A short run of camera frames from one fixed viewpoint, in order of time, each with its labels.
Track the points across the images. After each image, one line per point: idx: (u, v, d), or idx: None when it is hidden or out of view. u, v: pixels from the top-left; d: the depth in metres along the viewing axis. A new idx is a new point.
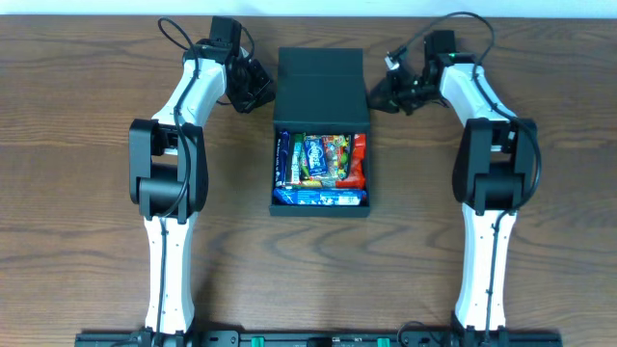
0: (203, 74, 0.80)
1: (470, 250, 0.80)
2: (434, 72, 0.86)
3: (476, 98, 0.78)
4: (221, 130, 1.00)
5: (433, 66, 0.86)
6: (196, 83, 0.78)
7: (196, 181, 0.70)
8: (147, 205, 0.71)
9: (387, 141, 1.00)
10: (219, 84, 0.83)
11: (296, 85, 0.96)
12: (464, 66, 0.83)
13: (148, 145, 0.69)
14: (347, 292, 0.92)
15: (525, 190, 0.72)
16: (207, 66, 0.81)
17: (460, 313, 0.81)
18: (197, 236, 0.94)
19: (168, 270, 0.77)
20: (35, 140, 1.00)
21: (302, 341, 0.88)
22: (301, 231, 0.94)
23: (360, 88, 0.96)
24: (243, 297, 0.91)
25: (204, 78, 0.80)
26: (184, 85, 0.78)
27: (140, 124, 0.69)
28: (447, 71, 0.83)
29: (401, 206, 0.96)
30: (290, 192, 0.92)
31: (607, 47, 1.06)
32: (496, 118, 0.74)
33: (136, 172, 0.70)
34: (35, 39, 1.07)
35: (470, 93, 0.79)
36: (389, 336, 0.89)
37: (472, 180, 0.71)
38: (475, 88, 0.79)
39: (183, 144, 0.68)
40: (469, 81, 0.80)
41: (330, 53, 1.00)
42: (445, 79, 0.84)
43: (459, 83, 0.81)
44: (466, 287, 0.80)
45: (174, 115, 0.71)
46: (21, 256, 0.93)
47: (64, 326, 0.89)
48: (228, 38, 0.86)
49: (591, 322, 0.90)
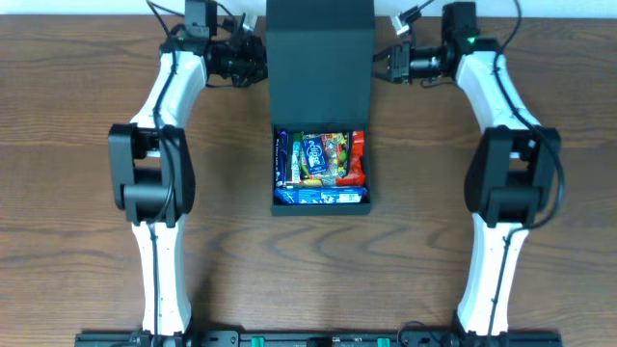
0: (181, 66, 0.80)
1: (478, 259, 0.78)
2: (451, 55, 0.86)
3: (496, 93, 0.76)
4: (221, 130, 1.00)
5: (451, 50, 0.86)
6: (174, 77, 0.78)
7: (180, 183, 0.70)
8: (134, 211, 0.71)
9: (386, 141, 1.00)
10: (200, 75, 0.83)
11: (293, 86, 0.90)
12: (484, 55, 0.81)
13: (129, 150, 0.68)
14: (348, 292, 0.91)
15: (541, 202, 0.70)
16: (183, 56, 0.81)
17: (463, 317, 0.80)
18: (195, 237, 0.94)
19: (162, 276, 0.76)
20: (36, 141, 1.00)
21: (302, 341, 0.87)
22: (301, 231, 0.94)
23: (364, 88, 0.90)
24: (243, 298, 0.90)
25: (181, 70, 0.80)
26: (161, 80, 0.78)
27: (120, 129, 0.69)
28: (466, 62, 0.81)
29: (402, 206, 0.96)
30: (291, 191, 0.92)
31: (606, 47, 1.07)
32: (516, 124, 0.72)
33: (120, 178, 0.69)
34: (34, 40, 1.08)
35: (490, 86, 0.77)
36: (389, 336, 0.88)
37: (486, 190, 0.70)
38: (495, 80, 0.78)
39: (164, 147, 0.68)
40: (489, 75, 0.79)
41: (335, 46, 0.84)
42: (464, 70, 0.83)
43: (475, 72, 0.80)
44: (472, 294, 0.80)
45: (153, 118, 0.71)
46: (18, 256, 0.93)
47: (62, 326, 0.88)
48: (203, 22, 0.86)
49: (594, 322, 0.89)
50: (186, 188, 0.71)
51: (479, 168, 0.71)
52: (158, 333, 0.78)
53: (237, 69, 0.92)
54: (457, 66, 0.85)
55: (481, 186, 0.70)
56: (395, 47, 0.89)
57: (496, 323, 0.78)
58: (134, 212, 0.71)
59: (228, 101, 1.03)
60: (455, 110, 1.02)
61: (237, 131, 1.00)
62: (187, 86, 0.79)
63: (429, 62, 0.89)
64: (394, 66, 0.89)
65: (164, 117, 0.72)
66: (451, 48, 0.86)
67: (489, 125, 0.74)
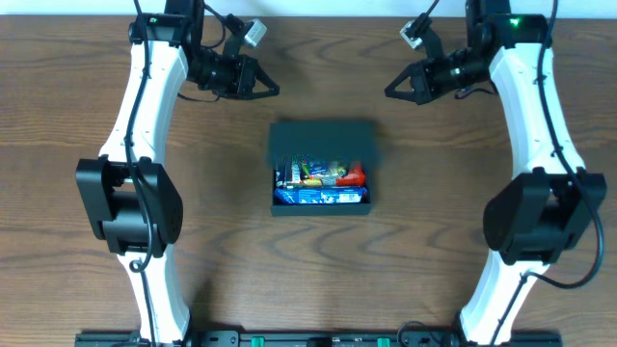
0: (155, 65, 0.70)
1: (488, 277, 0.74)
2: (486, 38, 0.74)
3: (535, 115, 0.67)
4: (221, 131, 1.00)
5: (485, 32, 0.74)
6: (147, 84, 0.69)
7: (162, 217, 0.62)
8: (118, 244, 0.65)
9: (386, 141, 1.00)
10: (178, 71, 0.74)
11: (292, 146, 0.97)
12: (527, 53, 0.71)
13: (100, 191, 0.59)
14: (348, 292, 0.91)
15: (569, 243, 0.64)
16: (158, 48, 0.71)
17: (466, 326, 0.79)
18: (195, 237, 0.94)
19: (154, 296, 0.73)
20: (34, 141, 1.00)
21: (302, 341, 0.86)
22: (301, 231, 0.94)
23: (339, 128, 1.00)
24: (243, 297, 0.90)
25: (156, 73, 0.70)
26: (135, 88, 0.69)
27: (87, 164, 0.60)
28: (504, 56, 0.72)
29: (402, 206, 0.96)
30: (291, 192, 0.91)
31: (605, 47, 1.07)
32: (555, 165, 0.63)
33: (96, 216, 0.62)
34: (33, 40, 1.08)
35: (529, 100, 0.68)
36: (389, 336, 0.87)
37: (512, 234, 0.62)
38: (537, 93, 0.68)
39: (138, 189, 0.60)
40: (529, 82, 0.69)
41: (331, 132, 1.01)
42: (499, 72, 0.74)
43: (515, 77, 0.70)
44: (478, 308, 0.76)
45: (125, 147, 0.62)
46: (18, 256, 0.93)
47: (62, 326, 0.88)
48: (185, 10, 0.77)
49: (594, 322, 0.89)
50: (170, 219, 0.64)
51: (506, 210, 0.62)
52: (157, 340, 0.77)
53: (217, 82, 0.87)
54: (494, 58, 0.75)
55: (508, 231, 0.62)
56: (412, 67, 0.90)
57: (500, 334, 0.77)
58: (119, 245, 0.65)
59: (228, 101, 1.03)
60: (454, 111, 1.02)
61: (237, 131, 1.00)
62: (165, 95, 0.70)
63: (448, 70, 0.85)
64: (416, 88, 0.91)
65: (139, 148, 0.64)
66: (485, 30, 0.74)
67: (523, 146, 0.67)
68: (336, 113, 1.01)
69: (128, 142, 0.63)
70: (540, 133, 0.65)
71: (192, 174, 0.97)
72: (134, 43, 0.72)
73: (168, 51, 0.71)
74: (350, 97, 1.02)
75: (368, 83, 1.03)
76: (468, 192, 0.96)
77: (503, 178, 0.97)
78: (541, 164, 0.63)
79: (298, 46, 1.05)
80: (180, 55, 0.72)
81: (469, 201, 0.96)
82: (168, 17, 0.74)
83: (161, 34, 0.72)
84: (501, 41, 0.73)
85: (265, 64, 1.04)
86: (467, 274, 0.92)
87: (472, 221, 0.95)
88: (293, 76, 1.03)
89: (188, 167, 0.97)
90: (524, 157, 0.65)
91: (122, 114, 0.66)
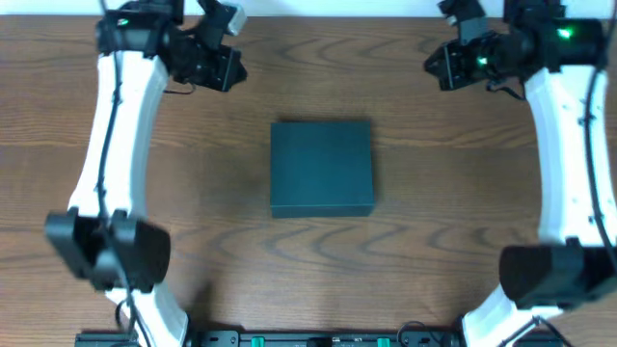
0: (127, 86, 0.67)
1: (498, 304, 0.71)
2: (526, 48, 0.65)
3: (575, 164, 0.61)
4: (221, 130, 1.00)
5: (526, 42, 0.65)
6: (118, 109, 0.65)
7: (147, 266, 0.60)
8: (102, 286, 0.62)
9: (386, 141, 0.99)
10: (155, 88, 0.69)
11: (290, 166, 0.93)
12: (573, 81, 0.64)
13: (77, 251, 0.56)
14: (348, 292, 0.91)
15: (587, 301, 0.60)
16: (128, 66, 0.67)
17: (469, 335, 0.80)
18: (195, 238, 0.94)
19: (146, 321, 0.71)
20: (34, 141, 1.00)
21: (302, 341, 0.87)
22: (302, 231, 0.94)
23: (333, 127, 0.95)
24: (243, 297, 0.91)
25: (128, 95, 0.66)
26: (106, 114, 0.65)
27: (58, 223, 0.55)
28: (547, 81, 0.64)
29: (401, 206, 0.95)
30: (293, 192, 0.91)
31: None
32: (591, 232, 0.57)
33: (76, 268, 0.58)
34: (33, 40, 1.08)
35: (572, 146, 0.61)
36: (389, 336, 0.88)
37: (531, 293, 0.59)
38: (580, 136, 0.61)
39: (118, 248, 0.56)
40: (574, 120, 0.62)
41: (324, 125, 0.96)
42: (538, 100, 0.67)
43: (555, 113, 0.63)
44: (483, 324, 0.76)
45: (97, 196, 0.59)
46: (17, 256, 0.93)
47: (63, 327, 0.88)
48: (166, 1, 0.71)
49: (595, 322, 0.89)
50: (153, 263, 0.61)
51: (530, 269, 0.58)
52: None
53: (201, 77, 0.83)
54: (532, 72, 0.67)
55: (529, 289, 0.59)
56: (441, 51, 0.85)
57: None
58: (102, 285, 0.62)
59: (228, 99, 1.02)
60: (456, 110, 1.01)
61: (237, 130, 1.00)
62: (141, 121, 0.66)
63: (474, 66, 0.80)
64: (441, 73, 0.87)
65: (112, 195, 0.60)
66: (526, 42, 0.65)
67: (558, 197, 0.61)
68: (337, 113, 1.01)
69: (98, 189, 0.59)
70: (577, 191, 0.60)
71: (192, 174, 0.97)
72: (105, 58, 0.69)
73: (143, 66, 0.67)
74: (350, 96, 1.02)
75: (368, 82, 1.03)
76: (468, 192, 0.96)
77: (502, 178, 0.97)
78: (576, 231, 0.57)
79: (298, 46, 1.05)
80: (155, 68, 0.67)
81: (469, 201, 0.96)
82: (141, 18, 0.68)
83: (133, 38, 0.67)
84: (546, 59, 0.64)
85: (266, 65, 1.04)
86: (467, 274, 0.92)
87: (471, 221, 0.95)
88: (293, 76, 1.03)
89: (188, 167, 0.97)
90: (556, 215, 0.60)
91: (94, 148, 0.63)
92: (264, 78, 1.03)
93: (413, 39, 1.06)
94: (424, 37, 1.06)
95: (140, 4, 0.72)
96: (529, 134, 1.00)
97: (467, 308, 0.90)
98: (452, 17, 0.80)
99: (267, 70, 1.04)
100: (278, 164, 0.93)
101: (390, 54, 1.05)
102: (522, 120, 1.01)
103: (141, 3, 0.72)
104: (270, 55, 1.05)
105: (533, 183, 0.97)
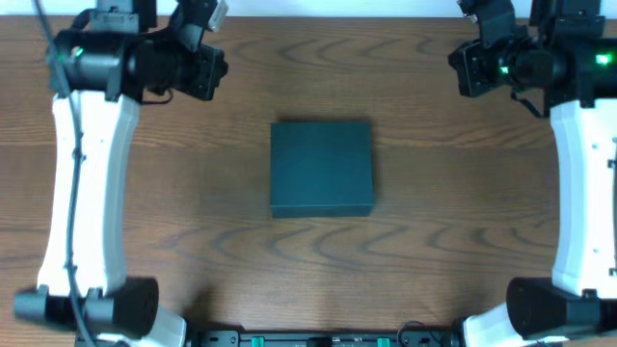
0: (90, 134, 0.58)
1: (502, 322, 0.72)
2: (556, 73, 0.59)
3: (600, 210, 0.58)
4: (221, 130, 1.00)
5: (557, 65, 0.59)
6: (82, 167, 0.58)
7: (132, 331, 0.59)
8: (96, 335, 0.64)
9: (386, 141, 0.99)
10: (125, 127, 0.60)
11: (290, 171, 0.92)
12: (606, 116, 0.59)
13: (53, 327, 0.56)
14: (348, 292, 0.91)
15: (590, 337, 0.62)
16: (90, 111, 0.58)
17: (469, 340, 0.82)
18: (195, 238, 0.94)
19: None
20: (34, 140, 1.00)
21: (302, 341, 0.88)
22: (302, 231, 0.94)
23: (333, 129, 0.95)
24: (244, 298, 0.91)
25: (93, 146, 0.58)
26: (69, 171, 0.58)
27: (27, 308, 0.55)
28: (579, 117, 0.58)
29: (401, 206, 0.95)
30: (293, 192, 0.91)
31: None
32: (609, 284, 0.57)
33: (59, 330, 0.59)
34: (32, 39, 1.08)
35: (600, 190, 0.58)
36: (389, 336, 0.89)
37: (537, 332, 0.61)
38: (610, 181, 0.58)
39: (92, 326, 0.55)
40: (604, 163, 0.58)
41: (324, 125, 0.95)
42: (564, 130, 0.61)
43: (584, 155, 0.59)
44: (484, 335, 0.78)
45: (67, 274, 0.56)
46: (18, 257, 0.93)
47: None
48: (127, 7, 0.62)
49: None
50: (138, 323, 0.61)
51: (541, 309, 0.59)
52: None
53: (183, 89, 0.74)
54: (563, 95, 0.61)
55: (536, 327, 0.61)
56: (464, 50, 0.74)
57: None
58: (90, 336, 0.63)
59: (228, 100, 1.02)
60: (456, 109, 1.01)
61: (238, 130, 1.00)
62: (110, 174, 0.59)
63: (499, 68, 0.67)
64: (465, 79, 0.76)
65: (84, 272, 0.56)
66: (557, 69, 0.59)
67: (577, 242, 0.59)
68: (337, 113, 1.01)
69: (69, 269, 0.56)
70: (600, 241, 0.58)
71: (192, 174, 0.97)
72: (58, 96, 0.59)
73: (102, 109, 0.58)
74: (350, 97, 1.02)
75: (368, 83, 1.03)
76: (468, 192, 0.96)
77: (503, 178, 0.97)
78: (594, 284, 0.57)
79: (298, 46, 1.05)
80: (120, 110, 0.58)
81: (469, 201, 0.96)
82: (100, 39, 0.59)
83: (86, 69, 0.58)
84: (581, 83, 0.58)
85: (266, 65, 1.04)
86: (466, 274, 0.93)
87: (472, 221, 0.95)
88: (293, 76, 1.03)
89: (188, 167, 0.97)
90: (574, 260, 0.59)
91: (62, 212, 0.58)
92: (264, 78, 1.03)
93: (412, 39, 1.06)
94: (424, 38, 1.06)
95: (100, 13, 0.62)
96: (530, 134, 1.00)
97: (466, 308, 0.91)
98: (473, 17, 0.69)
99: (267, 71, 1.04)
100: (278, 165, 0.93)
101: (390, 54, 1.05)
102: (523, 120, 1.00)
103: (101, 12, 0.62)
104: (269, 55, 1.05)
105: (533, 182, 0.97)
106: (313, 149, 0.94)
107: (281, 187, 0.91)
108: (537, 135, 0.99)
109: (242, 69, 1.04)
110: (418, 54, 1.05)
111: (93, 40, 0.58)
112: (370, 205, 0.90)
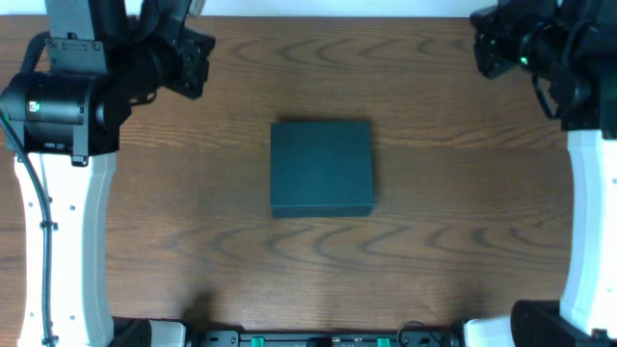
0: (58, 200, 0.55)
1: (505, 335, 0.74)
2: (579, 98, 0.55)
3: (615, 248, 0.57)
4: (221, 130, 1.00)
5: (579, 91, 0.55)
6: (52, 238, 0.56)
7: None
8: None
9: (386, 141, 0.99)
10: (100, 183, 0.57)
11: (291, 171, 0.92)
12: None
13: None
14: (348, 292, 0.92)
15: None
16: (54, 177, 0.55)
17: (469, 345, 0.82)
18: (195, 238, 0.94)
19: None
20: None
21: (302, 341, 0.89)
22: (302, 231, 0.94)
23: (333, 129, 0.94)
24: (244, 298, 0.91)
25: (64, 212, 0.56)
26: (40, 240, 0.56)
27: None
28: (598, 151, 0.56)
29: (401, 206, 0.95)
30: (293, 192, 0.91)
31: None
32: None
33: None
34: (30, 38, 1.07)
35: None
36: (389, 336, 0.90)
37: None
38: None
39: None
40: None
41: (323, 125, 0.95)
42: (583, 158, 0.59)
43: (603, 192, 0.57)
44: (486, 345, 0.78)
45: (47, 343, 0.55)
46: (20, 257, 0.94)
47: None
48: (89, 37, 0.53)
49: None
50: None
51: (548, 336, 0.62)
52: None
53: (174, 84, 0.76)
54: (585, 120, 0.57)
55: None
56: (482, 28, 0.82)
57: None
58: None
59: (228, 100, 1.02)
60: (456, 110, 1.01)
61: (237, 130, 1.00)
62: (83, 241, 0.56)
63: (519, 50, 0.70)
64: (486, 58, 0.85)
65: (67, 338, 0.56)
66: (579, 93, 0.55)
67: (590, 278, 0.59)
68: (337, 114, 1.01)
69: (49, 342, 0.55)
70: (612, 280, 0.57)
71: (192, 174, 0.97)
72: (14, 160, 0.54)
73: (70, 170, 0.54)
74: (350, 97, 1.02)
75: (368, 83, 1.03)
76: (468, 192, 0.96)
77: (503, 178, 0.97)
78: (604, 325, 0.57)
79: (298, 46, 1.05)
80: (93, 173, 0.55)
81: (469, 202, 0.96)
82: (62, 82, 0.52)
83: (48, 126, 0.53)
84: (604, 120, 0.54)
85: (265, 65, 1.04)
86: (466, 274, 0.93)
87: (472, 221, 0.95)
88: (293, 77, 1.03)
89: (188, 167, 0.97)
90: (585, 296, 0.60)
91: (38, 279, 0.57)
92: (264, 79, 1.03)
93: (412, 39, 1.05)
94: (425, 37, 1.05)
95: (57, 40, 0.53)
96: (531, 133, 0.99)
97: (465, 308, 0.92)
98: None
99: (266, 71, 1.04)
100: (278, 166, 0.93)
101: (390, 54, 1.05)
102: (523, 120, 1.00)
103: (58, 39, 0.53)
104: (269, 54, 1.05)
105: (533, 182, 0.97)
106: (313, 149, 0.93)
107: (282, 187, 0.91)
108: (538, 135, 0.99)
109: (242, 69, 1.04)
110: (418, 54, 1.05)
111: (52, 89, 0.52)
112: (370, 206, 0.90)
